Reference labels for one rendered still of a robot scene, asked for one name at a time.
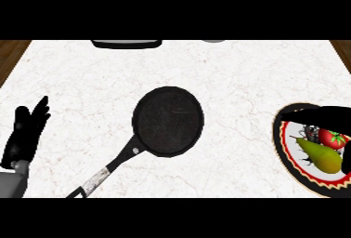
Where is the black rimmed patterned plate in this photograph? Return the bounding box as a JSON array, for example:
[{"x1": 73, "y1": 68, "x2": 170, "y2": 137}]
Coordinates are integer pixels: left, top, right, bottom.
[{"x1": 272, "y1": 103, "x2": 351, "y2": 198}]

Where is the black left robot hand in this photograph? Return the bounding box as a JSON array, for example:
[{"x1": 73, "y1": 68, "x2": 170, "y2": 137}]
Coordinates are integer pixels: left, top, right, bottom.
[{"x1": 0, "y1": 95, "x2": 52, "y2": 170}]

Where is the green yellow pear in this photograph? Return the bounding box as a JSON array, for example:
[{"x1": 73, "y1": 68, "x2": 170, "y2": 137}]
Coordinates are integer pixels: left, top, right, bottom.
[{"x1": 289, "y1": 135, "x2": 344, "y2": 175}]

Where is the black frying pan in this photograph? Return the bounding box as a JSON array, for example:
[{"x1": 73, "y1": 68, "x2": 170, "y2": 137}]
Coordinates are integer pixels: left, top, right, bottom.
[{"x1": 65, "y1": 86, "x2": 205, "y2": 199}]

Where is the red tomato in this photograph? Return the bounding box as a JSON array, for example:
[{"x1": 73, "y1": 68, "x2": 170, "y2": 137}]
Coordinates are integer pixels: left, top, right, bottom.
[{"x1": 319, "y1": 128, "x2": 351, "y2": 151}]

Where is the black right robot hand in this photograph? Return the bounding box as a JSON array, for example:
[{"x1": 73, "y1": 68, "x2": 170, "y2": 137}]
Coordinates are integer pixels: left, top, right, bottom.
[{"x1": 279, "y1": 105, "x2": 351, "y2": 175}]

